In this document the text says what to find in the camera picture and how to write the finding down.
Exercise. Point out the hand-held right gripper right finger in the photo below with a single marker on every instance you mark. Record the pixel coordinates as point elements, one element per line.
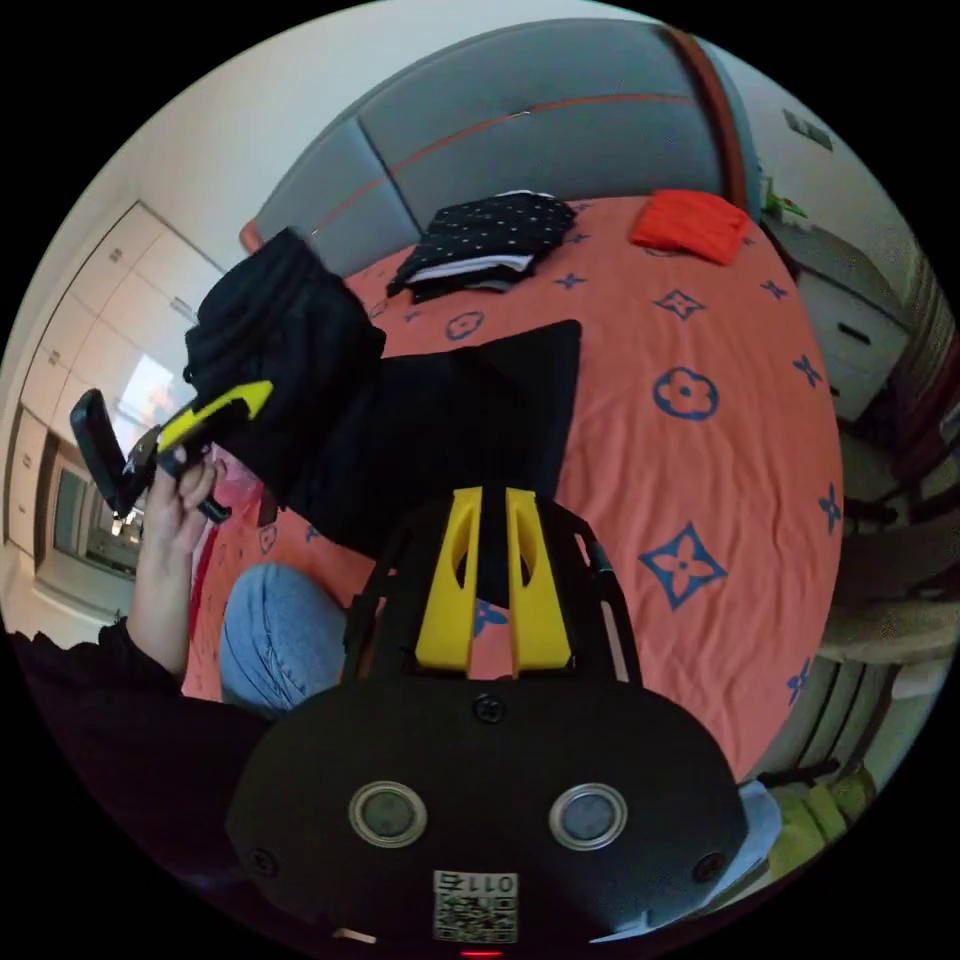
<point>541,607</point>

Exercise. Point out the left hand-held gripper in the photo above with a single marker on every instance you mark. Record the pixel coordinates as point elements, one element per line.
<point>139,472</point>

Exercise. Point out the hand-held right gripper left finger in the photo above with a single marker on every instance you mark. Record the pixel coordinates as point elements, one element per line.
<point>448,600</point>

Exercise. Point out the black long pants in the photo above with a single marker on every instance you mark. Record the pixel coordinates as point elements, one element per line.
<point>390,420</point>

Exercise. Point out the person's left forearm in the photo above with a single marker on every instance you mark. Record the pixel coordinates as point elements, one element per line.
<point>157,615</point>

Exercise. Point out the person's left hand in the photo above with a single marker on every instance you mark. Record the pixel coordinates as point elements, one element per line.
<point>169,517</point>

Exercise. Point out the white wardrobe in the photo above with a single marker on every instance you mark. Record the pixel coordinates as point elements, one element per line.
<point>97,300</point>

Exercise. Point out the person's body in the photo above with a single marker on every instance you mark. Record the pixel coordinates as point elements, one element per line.
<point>270,645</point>

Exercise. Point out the bed with orange printed sheet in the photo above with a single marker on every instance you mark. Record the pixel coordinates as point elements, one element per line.
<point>675,480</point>

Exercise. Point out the pile of clothes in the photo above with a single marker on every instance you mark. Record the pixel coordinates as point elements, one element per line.
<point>480,244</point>

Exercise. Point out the red folded garment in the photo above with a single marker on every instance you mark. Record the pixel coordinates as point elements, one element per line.
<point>690,225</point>

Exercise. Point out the grey bedside cupboard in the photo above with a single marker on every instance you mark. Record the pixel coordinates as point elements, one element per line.
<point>847,322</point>

